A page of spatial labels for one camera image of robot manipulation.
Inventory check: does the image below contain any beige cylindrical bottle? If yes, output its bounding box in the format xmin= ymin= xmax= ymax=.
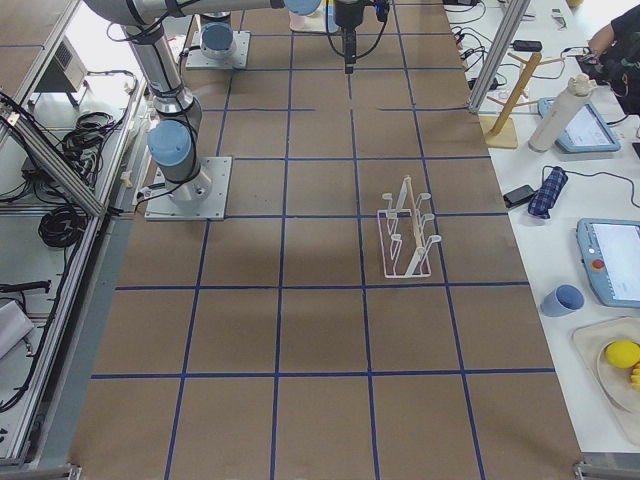
xmin=528 ymin=74 xmax=597 ymax=152

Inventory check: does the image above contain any blue teach pendant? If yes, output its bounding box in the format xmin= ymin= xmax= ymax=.
xmin=555 ymin=102 xmax=621 ymax=154
xmin=576 ymin=218 xmax=640 ymax=308

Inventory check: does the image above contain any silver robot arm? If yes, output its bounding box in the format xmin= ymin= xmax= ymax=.
xmin=200 ymin=11 xmax=234 ymax=58
xmin=87 ymin=0 xmax=320 ymax=192

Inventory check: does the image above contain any folded plaid umbrella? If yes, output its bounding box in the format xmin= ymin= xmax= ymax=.
xmin=527 ymin=167 xmax=568 ymax=220

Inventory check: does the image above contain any pink plastic cup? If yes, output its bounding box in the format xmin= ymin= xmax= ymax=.
xmin=289 ymin=12 xmax=307 ymax=32

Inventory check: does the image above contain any beige bowl plate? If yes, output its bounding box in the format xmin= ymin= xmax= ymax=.
xmin=597 ymin=341 xmax=639 ymax=413

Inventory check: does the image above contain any yellow lemon toy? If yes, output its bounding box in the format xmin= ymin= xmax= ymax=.
xmin=604 ymin=339 xmax=640 ymax=369

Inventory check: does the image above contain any blue cup on desk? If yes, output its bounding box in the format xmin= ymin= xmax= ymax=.
xmin=540 ymin=284 xmax=584 ymax=317

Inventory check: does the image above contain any beige tray on desk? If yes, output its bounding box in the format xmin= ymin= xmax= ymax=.
xmin=572 ymin=317 xmax=639 ymax=446

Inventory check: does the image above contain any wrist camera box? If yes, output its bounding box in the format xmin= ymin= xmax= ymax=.
xmin=374 ymin=0 xmax=390 ymax=24

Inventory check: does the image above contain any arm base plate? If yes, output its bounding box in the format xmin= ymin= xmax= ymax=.
xmin=144 ymin=156 xmax=233 ymax=221
xmin=186 ymin=31 xmax=251 ymax=70

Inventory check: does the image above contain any wooden mug stand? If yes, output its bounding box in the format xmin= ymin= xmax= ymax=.
xmin=479 ymin=52 xmax=563 ymax=149

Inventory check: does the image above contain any cream plastic tray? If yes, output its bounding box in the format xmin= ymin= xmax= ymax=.
xmin=297 ymin=6 xmax=339 ymax=34

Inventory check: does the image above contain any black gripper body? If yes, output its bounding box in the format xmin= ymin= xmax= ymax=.
xmin=334 ymin=0 xmax=366 ymax=30

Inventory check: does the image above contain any white wire cup rack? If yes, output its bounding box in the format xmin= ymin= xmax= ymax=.
xmin=376 ymin=175 xmax=442 ymax=279

